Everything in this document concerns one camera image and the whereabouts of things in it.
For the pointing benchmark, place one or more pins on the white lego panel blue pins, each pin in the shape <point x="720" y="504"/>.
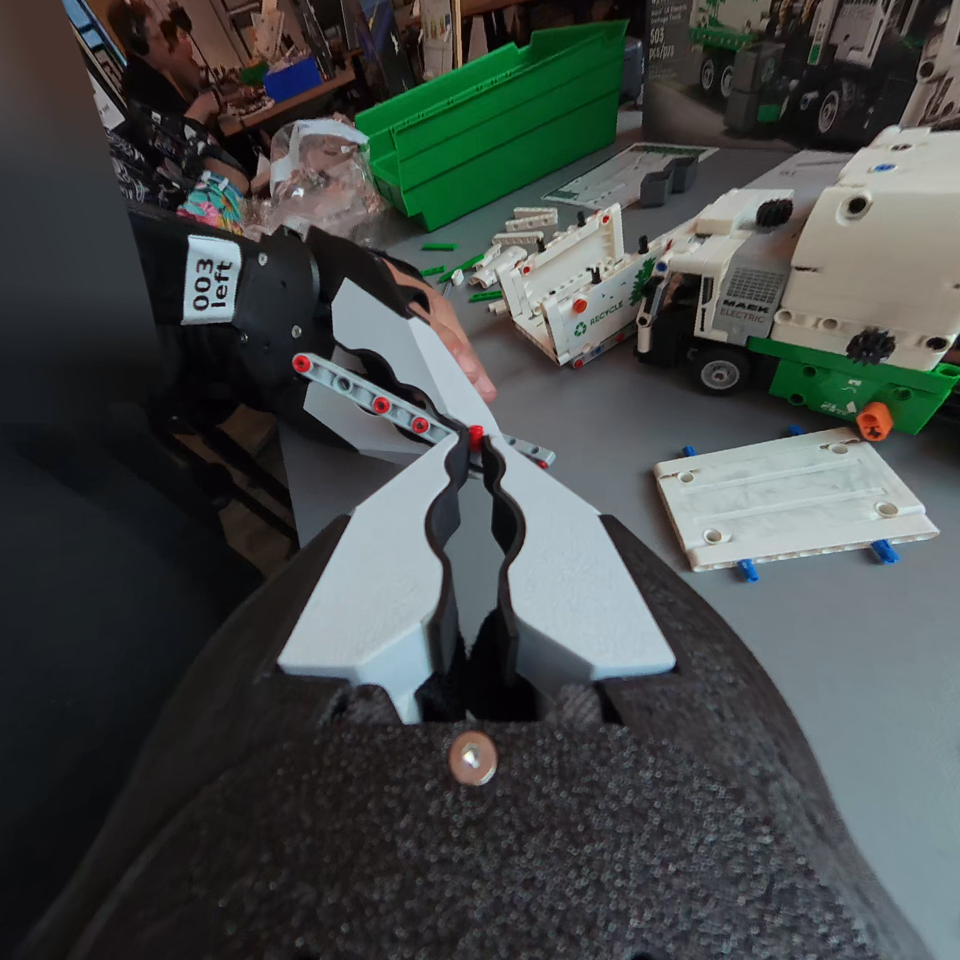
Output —
<point x="787" y="502"/>

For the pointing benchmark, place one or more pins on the dark grey lego bin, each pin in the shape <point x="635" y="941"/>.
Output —
<point x="685" y="171"/>
<point x="658" y="189"/>

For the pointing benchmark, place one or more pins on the lego set box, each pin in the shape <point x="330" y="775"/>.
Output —
<point x="750" y="75"/>

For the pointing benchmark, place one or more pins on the blue plastic bin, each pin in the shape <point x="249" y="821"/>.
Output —
<point x="292" y="79"/>

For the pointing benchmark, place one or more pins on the pile of white lego pieces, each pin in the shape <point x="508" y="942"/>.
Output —
<point x="517" y="236"/>

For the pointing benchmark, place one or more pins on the person's left hand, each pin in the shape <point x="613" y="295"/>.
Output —
<point x="465" y="352"/>

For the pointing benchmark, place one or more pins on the green plastic bin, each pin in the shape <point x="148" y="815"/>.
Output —
<point x="487" y="135"/>

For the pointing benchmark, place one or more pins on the white green lego truck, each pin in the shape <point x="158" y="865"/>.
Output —
<point x="862" y="247"/>

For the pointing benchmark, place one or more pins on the clear plastic bag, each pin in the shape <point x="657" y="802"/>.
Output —
<point x="322" y="180"/>

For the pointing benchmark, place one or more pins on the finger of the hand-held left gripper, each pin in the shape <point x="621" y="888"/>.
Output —
<point x="352" y="433"/>
<point x="397" y="345"/>

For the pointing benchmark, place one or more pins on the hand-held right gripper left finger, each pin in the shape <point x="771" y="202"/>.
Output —
<point x="360" y="600"/>

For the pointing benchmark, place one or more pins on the colourful floral cloth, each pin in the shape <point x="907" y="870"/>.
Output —
<point x="214" y="210"/>

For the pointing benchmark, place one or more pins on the green white sticker sheet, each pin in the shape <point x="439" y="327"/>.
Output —
<point x="607" y="180"/>

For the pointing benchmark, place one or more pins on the red lego pin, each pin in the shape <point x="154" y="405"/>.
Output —
<point x="476" y="435"/>

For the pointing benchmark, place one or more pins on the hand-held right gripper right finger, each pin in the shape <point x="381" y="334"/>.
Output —
<point x="570" y="585"/>

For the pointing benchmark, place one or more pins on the grey lego beam red pins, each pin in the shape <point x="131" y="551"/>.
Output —
<point x="352" y="388"/>
<point x="529" y="450"/>

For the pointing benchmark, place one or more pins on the white lego container assembly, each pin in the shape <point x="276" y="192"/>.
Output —
<point x="585" y="300"/>

